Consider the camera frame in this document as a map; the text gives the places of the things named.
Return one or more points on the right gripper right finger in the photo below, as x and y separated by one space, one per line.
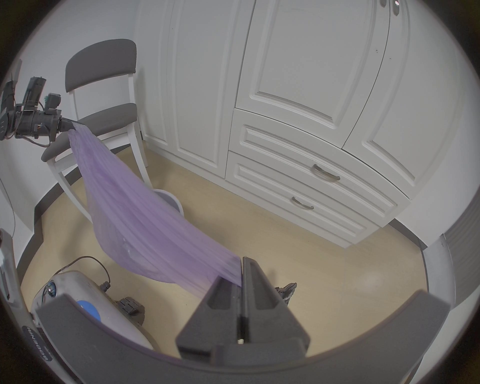
277 330

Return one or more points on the black plastic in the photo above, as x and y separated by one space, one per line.
287 292

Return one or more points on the white chair grey cushions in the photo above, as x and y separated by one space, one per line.
101 60

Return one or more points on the white trash bin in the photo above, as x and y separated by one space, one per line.
176 204

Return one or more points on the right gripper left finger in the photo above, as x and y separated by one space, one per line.
210 330

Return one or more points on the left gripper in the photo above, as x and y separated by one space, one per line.
37 123

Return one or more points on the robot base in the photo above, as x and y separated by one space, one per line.
75 288

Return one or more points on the white wardrobe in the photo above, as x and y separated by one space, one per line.
300 93

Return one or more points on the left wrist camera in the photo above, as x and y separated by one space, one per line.
34 92

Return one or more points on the purple plastic bag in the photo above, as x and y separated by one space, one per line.
150 232

